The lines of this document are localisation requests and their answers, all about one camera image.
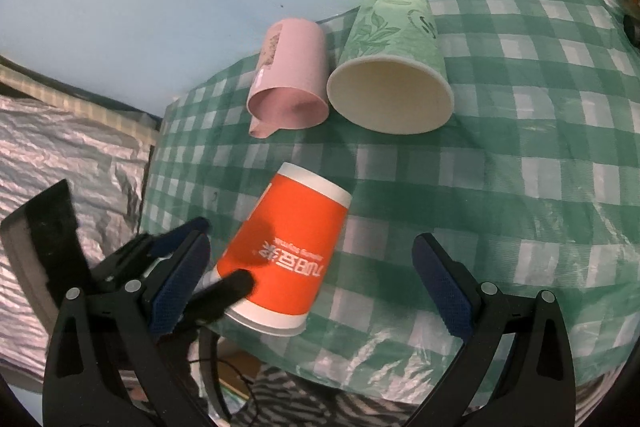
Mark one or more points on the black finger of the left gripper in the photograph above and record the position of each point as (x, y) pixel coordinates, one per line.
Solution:
(208, 306)
(133, 260)

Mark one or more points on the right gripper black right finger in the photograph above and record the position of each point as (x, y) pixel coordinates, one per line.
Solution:
(536, 386)

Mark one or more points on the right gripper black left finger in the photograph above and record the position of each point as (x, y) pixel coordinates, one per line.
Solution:
(104, 367)

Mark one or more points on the orange paper cup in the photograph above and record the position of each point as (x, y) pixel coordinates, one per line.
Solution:
(286, 243)

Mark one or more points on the pink plastic cup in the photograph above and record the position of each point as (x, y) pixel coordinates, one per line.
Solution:
(289, 87)

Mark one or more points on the green floral paper cup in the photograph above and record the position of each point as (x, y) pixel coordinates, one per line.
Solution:
(391, 76)

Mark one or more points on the silver foil mat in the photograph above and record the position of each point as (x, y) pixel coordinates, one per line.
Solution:
(41, 145)

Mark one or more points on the green checkered tablecloth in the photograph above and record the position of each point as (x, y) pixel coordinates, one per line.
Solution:
(533, 183)

